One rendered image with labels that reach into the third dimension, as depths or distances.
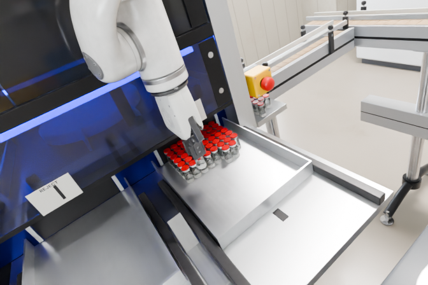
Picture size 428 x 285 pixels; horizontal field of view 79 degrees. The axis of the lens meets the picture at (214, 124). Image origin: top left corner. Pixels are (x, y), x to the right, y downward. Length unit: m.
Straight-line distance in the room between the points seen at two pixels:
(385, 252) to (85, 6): 1.50
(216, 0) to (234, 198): 0.46
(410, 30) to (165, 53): 0.99
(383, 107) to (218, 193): 1.04
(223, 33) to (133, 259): 0.55
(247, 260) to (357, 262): 1.05
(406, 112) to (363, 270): 0.74
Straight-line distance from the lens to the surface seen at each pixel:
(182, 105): 0.48
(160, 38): 0.45
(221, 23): 0.68
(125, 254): 0.62
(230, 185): 0.63
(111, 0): 0.37
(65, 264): 0.71
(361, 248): 1.56
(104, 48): 0.39
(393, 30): 1.28
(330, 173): 0.60
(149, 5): 0.45
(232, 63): 0.71
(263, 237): 0.53
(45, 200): 0.65
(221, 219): 0.58
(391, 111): 1.46
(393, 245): 1.60
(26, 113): 0.58
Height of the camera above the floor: 1.32
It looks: 30 degrees down
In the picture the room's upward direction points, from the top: 19 degrees counter-clockwise
